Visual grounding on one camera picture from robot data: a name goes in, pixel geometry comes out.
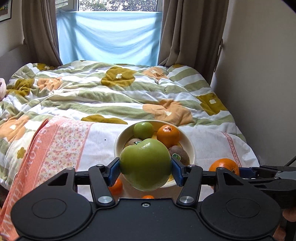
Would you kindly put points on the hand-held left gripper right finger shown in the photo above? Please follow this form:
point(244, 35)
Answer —
point(177, 172)

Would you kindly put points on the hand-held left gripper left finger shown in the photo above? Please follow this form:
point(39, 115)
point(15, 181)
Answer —
point(114, 172)

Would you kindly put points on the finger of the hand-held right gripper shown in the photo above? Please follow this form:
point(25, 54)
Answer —
point(245, 173)

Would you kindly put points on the brown kiwi with green sticker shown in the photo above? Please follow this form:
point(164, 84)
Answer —
point(134, 141)
point(179, 155)

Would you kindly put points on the large orange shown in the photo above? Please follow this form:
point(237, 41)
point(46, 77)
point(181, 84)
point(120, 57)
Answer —
point(223, 165)
point(168, 136)

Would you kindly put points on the cream ceramic bowl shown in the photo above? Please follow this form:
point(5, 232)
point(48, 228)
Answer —
point(120, 141)

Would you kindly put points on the green apple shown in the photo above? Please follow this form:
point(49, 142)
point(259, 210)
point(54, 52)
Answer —
point(145, 164)
point(143, 131)

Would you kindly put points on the person's right hand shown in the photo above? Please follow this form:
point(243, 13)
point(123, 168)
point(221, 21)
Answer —
point(290, 215)

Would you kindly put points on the small tangerine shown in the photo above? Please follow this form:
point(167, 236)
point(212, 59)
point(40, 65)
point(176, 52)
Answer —
point(148, 197)
point(116, 186)

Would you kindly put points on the white and pink floral cloth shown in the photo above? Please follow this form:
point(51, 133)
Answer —
point(97, 148)

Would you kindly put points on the floral striped quilt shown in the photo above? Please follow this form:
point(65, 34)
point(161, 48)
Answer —
point(92, 92)

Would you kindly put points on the light blue window cloth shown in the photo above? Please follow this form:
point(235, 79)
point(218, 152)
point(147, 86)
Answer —
point(108, 37)

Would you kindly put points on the brown curtain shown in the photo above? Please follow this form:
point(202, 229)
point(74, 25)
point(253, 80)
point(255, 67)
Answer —
point(39, 30)
point(192, 34)

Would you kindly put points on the pink plush toy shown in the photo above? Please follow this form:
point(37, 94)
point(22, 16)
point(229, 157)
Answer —
point(2, 89)

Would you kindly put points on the grey bed headboard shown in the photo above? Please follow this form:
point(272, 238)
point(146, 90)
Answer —
point(13, 60)

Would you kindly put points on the window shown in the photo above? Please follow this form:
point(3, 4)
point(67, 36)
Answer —
point(115, 5)

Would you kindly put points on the framed wall picture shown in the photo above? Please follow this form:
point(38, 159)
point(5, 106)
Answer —
point(4, 10)

